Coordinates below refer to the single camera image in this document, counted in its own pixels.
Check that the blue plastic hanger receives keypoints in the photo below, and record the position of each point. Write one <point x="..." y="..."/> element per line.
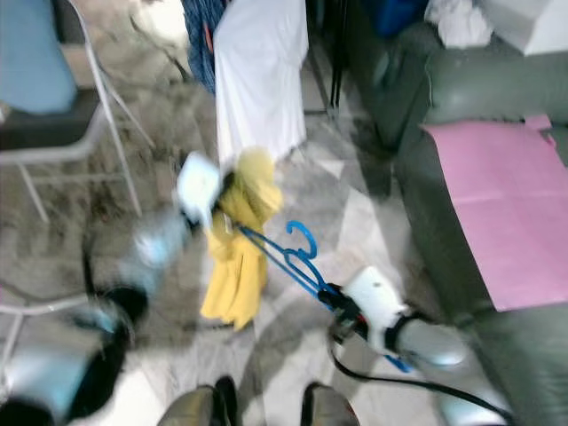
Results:
<point x="312" y="240"/>

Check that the yellow shirt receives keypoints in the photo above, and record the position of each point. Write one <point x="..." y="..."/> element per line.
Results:
<point x="235" y="275"/>

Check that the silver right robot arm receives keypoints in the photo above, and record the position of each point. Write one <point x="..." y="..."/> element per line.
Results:
<point x="439" y="346"/>

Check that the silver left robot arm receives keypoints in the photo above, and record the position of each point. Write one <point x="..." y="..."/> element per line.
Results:
<point x="62" y="373"/>

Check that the grey robot left leg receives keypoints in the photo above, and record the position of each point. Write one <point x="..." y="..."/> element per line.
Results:
<point x="200" y="408"/>

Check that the pink mat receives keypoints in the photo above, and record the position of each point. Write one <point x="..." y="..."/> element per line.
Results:
<point x="506" y="204"/>

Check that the white shirt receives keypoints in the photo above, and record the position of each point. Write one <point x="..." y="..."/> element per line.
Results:
<point x="257" y="80"/>

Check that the grey-green sofa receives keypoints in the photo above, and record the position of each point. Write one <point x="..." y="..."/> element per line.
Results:
<point x="488" y="84"/>

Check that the white grey folding chair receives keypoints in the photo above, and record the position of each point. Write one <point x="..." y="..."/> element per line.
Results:
<point x="44" y="133"/>

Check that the blue plaid shirt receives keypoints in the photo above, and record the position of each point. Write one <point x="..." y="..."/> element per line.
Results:
<point x="200" y="44"/>

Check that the white crumpled cloth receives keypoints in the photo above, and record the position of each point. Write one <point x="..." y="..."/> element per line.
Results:
<point x="457" y="22"/>

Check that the light blue pillow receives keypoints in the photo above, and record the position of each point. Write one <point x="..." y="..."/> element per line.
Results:
<point x="35" y="53"/>

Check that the white box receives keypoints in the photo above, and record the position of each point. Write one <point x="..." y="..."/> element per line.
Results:
<point x="528" y="22"/>

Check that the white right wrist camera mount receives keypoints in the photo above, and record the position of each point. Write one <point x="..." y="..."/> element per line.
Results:
<point x="377" y="295"/>

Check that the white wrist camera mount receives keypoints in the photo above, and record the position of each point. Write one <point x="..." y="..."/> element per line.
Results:
<point x="200" y="186"/>
<point x="377" y="295"/>

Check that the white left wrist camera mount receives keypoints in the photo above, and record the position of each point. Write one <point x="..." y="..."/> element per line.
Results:
<point x="200" y="186"/>

